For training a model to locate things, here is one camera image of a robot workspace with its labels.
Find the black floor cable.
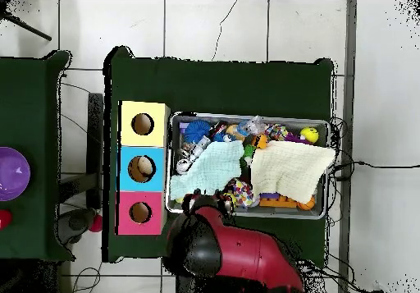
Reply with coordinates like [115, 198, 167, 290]
[331, 159, 420, 182]

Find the small red ball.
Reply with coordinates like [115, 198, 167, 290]
[87, 213, 103, 234]

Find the purple bowl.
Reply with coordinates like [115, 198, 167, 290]
[0, 146, 31, 203]

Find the black tripod leg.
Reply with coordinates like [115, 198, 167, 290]
[0, 8, 53, 42]

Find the cream knitted cloth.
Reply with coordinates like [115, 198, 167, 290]
[250, 140, 338, 205]

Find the orange toy brick plate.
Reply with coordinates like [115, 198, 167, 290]
[258, 192, 299, 208]

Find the dark green table cloth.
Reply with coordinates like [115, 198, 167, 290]
[102, 45, 336, 263]

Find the mint green knitted cloth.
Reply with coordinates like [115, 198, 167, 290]
[169, 140, 246, 201]

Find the side table with green cloth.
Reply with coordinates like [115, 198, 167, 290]
[0, 49, 75, 263]

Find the blue spiky toy with eyes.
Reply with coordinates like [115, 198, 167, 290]
[212, 129, 235, 144]

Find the crushed clear plastic bottle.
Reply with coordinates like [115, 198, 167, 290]
[234, 115, 265, 137]

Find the shallow wire mesh bin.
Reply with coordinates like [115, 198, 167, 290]
[165, 111, 331, 221]

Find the blue spiky ball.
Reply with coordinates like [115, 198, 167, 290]
[183, 119, 213, 144]

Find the colourful polka dot cloth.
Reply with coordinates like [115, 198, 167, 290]
[224, 178, 261, 208]

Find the red round object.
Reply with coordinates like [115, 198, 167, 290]
[0, 208, 13, 231]

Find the yellow smiley face ball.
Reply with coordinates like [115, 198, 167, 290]
[299, 126, 320, 144]

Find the wooden box with three holes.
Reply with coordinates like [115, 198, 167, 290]
[116, 100, 171, 236]

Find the orange toy block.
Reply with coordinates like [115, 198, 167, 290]
[251, 134, 269, 150]

